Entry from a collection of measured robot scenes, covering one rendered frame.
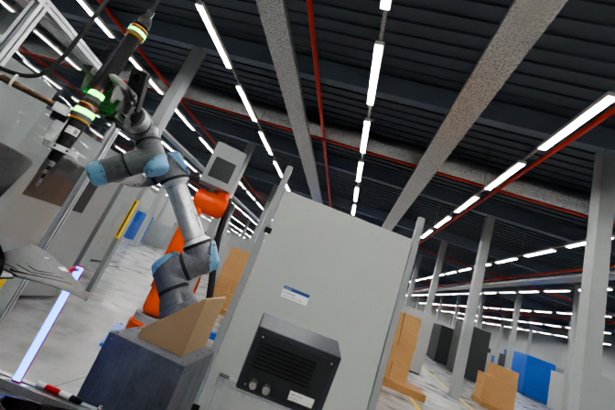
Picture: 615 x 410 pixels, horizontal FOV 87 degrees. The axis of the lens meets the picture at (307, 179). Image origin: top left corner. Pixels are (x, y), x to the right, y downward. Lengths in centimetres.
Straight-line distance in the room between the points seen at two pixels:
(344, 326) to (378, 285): 39
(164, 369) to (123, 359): 15
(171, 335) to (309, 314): 137
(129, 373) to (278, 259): 143
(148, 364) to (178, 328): 14
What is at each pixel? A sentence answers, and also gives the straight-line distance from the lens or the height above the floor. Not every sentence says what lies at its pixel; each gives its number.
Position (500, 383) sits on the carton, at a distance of 1277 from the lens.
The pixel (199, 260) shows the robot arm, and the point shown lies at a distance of 141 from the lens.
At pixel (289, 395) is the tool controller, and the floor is 108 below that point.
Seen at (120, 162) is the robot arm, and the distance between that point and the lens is 112.
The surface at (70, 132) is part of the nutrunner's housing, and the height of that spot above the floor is 150.
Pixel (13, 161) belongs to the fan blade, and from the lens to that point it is 106.
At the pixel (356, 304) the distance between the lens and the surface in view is 262.
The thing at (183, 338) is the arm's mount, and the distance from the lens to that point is 137.
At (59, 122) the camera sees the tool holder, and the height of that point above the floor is 151.
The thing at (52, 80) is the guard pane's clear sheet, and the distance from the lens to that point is 196.
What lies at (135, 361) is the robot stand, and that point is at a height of 95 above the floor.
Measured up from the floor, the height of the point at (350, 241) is 181.
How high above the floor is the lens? 138
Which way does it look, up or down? 17 degrees up
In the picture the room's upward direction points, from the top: 21 degrees clockwise
